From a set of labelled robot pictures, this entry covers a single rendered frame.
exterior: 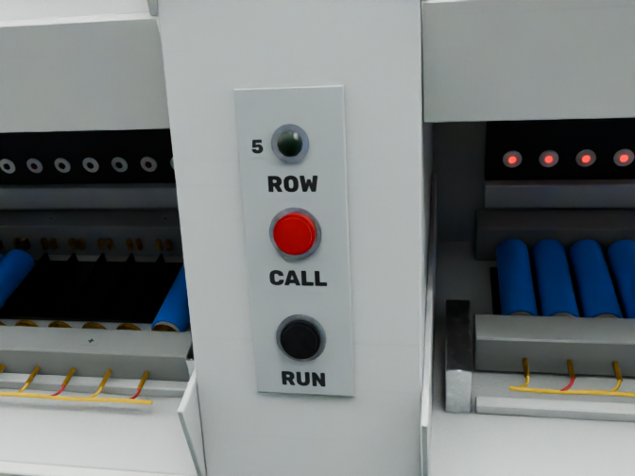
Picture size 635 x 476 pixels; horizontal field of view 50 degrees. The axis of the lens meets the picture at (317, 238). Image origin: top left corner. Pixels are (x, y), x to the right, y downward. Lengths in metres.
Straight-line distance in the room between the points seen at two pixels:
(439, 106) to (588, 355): 0.15
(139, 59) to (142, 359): 0.16
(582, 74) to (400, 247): 0.09
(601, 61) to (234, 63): 0.13
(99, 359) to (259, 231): 0.14
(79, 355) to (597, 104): 0.27
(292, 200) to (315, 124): 0.03
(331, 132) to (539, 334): 0.15
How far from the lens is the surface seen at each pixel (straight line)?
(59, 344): 0.38
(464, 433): 0.33
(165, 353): 0.35
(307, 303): 0.27
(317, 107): 0.25
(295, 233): 0.25
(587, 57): 0.26
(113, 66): 0.28
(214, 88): 0.26
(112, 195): 0.48
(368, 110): 0.25
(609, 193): 0.43
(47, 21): 0.29
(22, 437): 0.38
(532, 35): 0.25
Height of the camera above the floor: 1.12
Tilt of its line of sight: 16 degrees down
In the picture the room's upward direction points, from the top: 3 degrees counter-clockwise
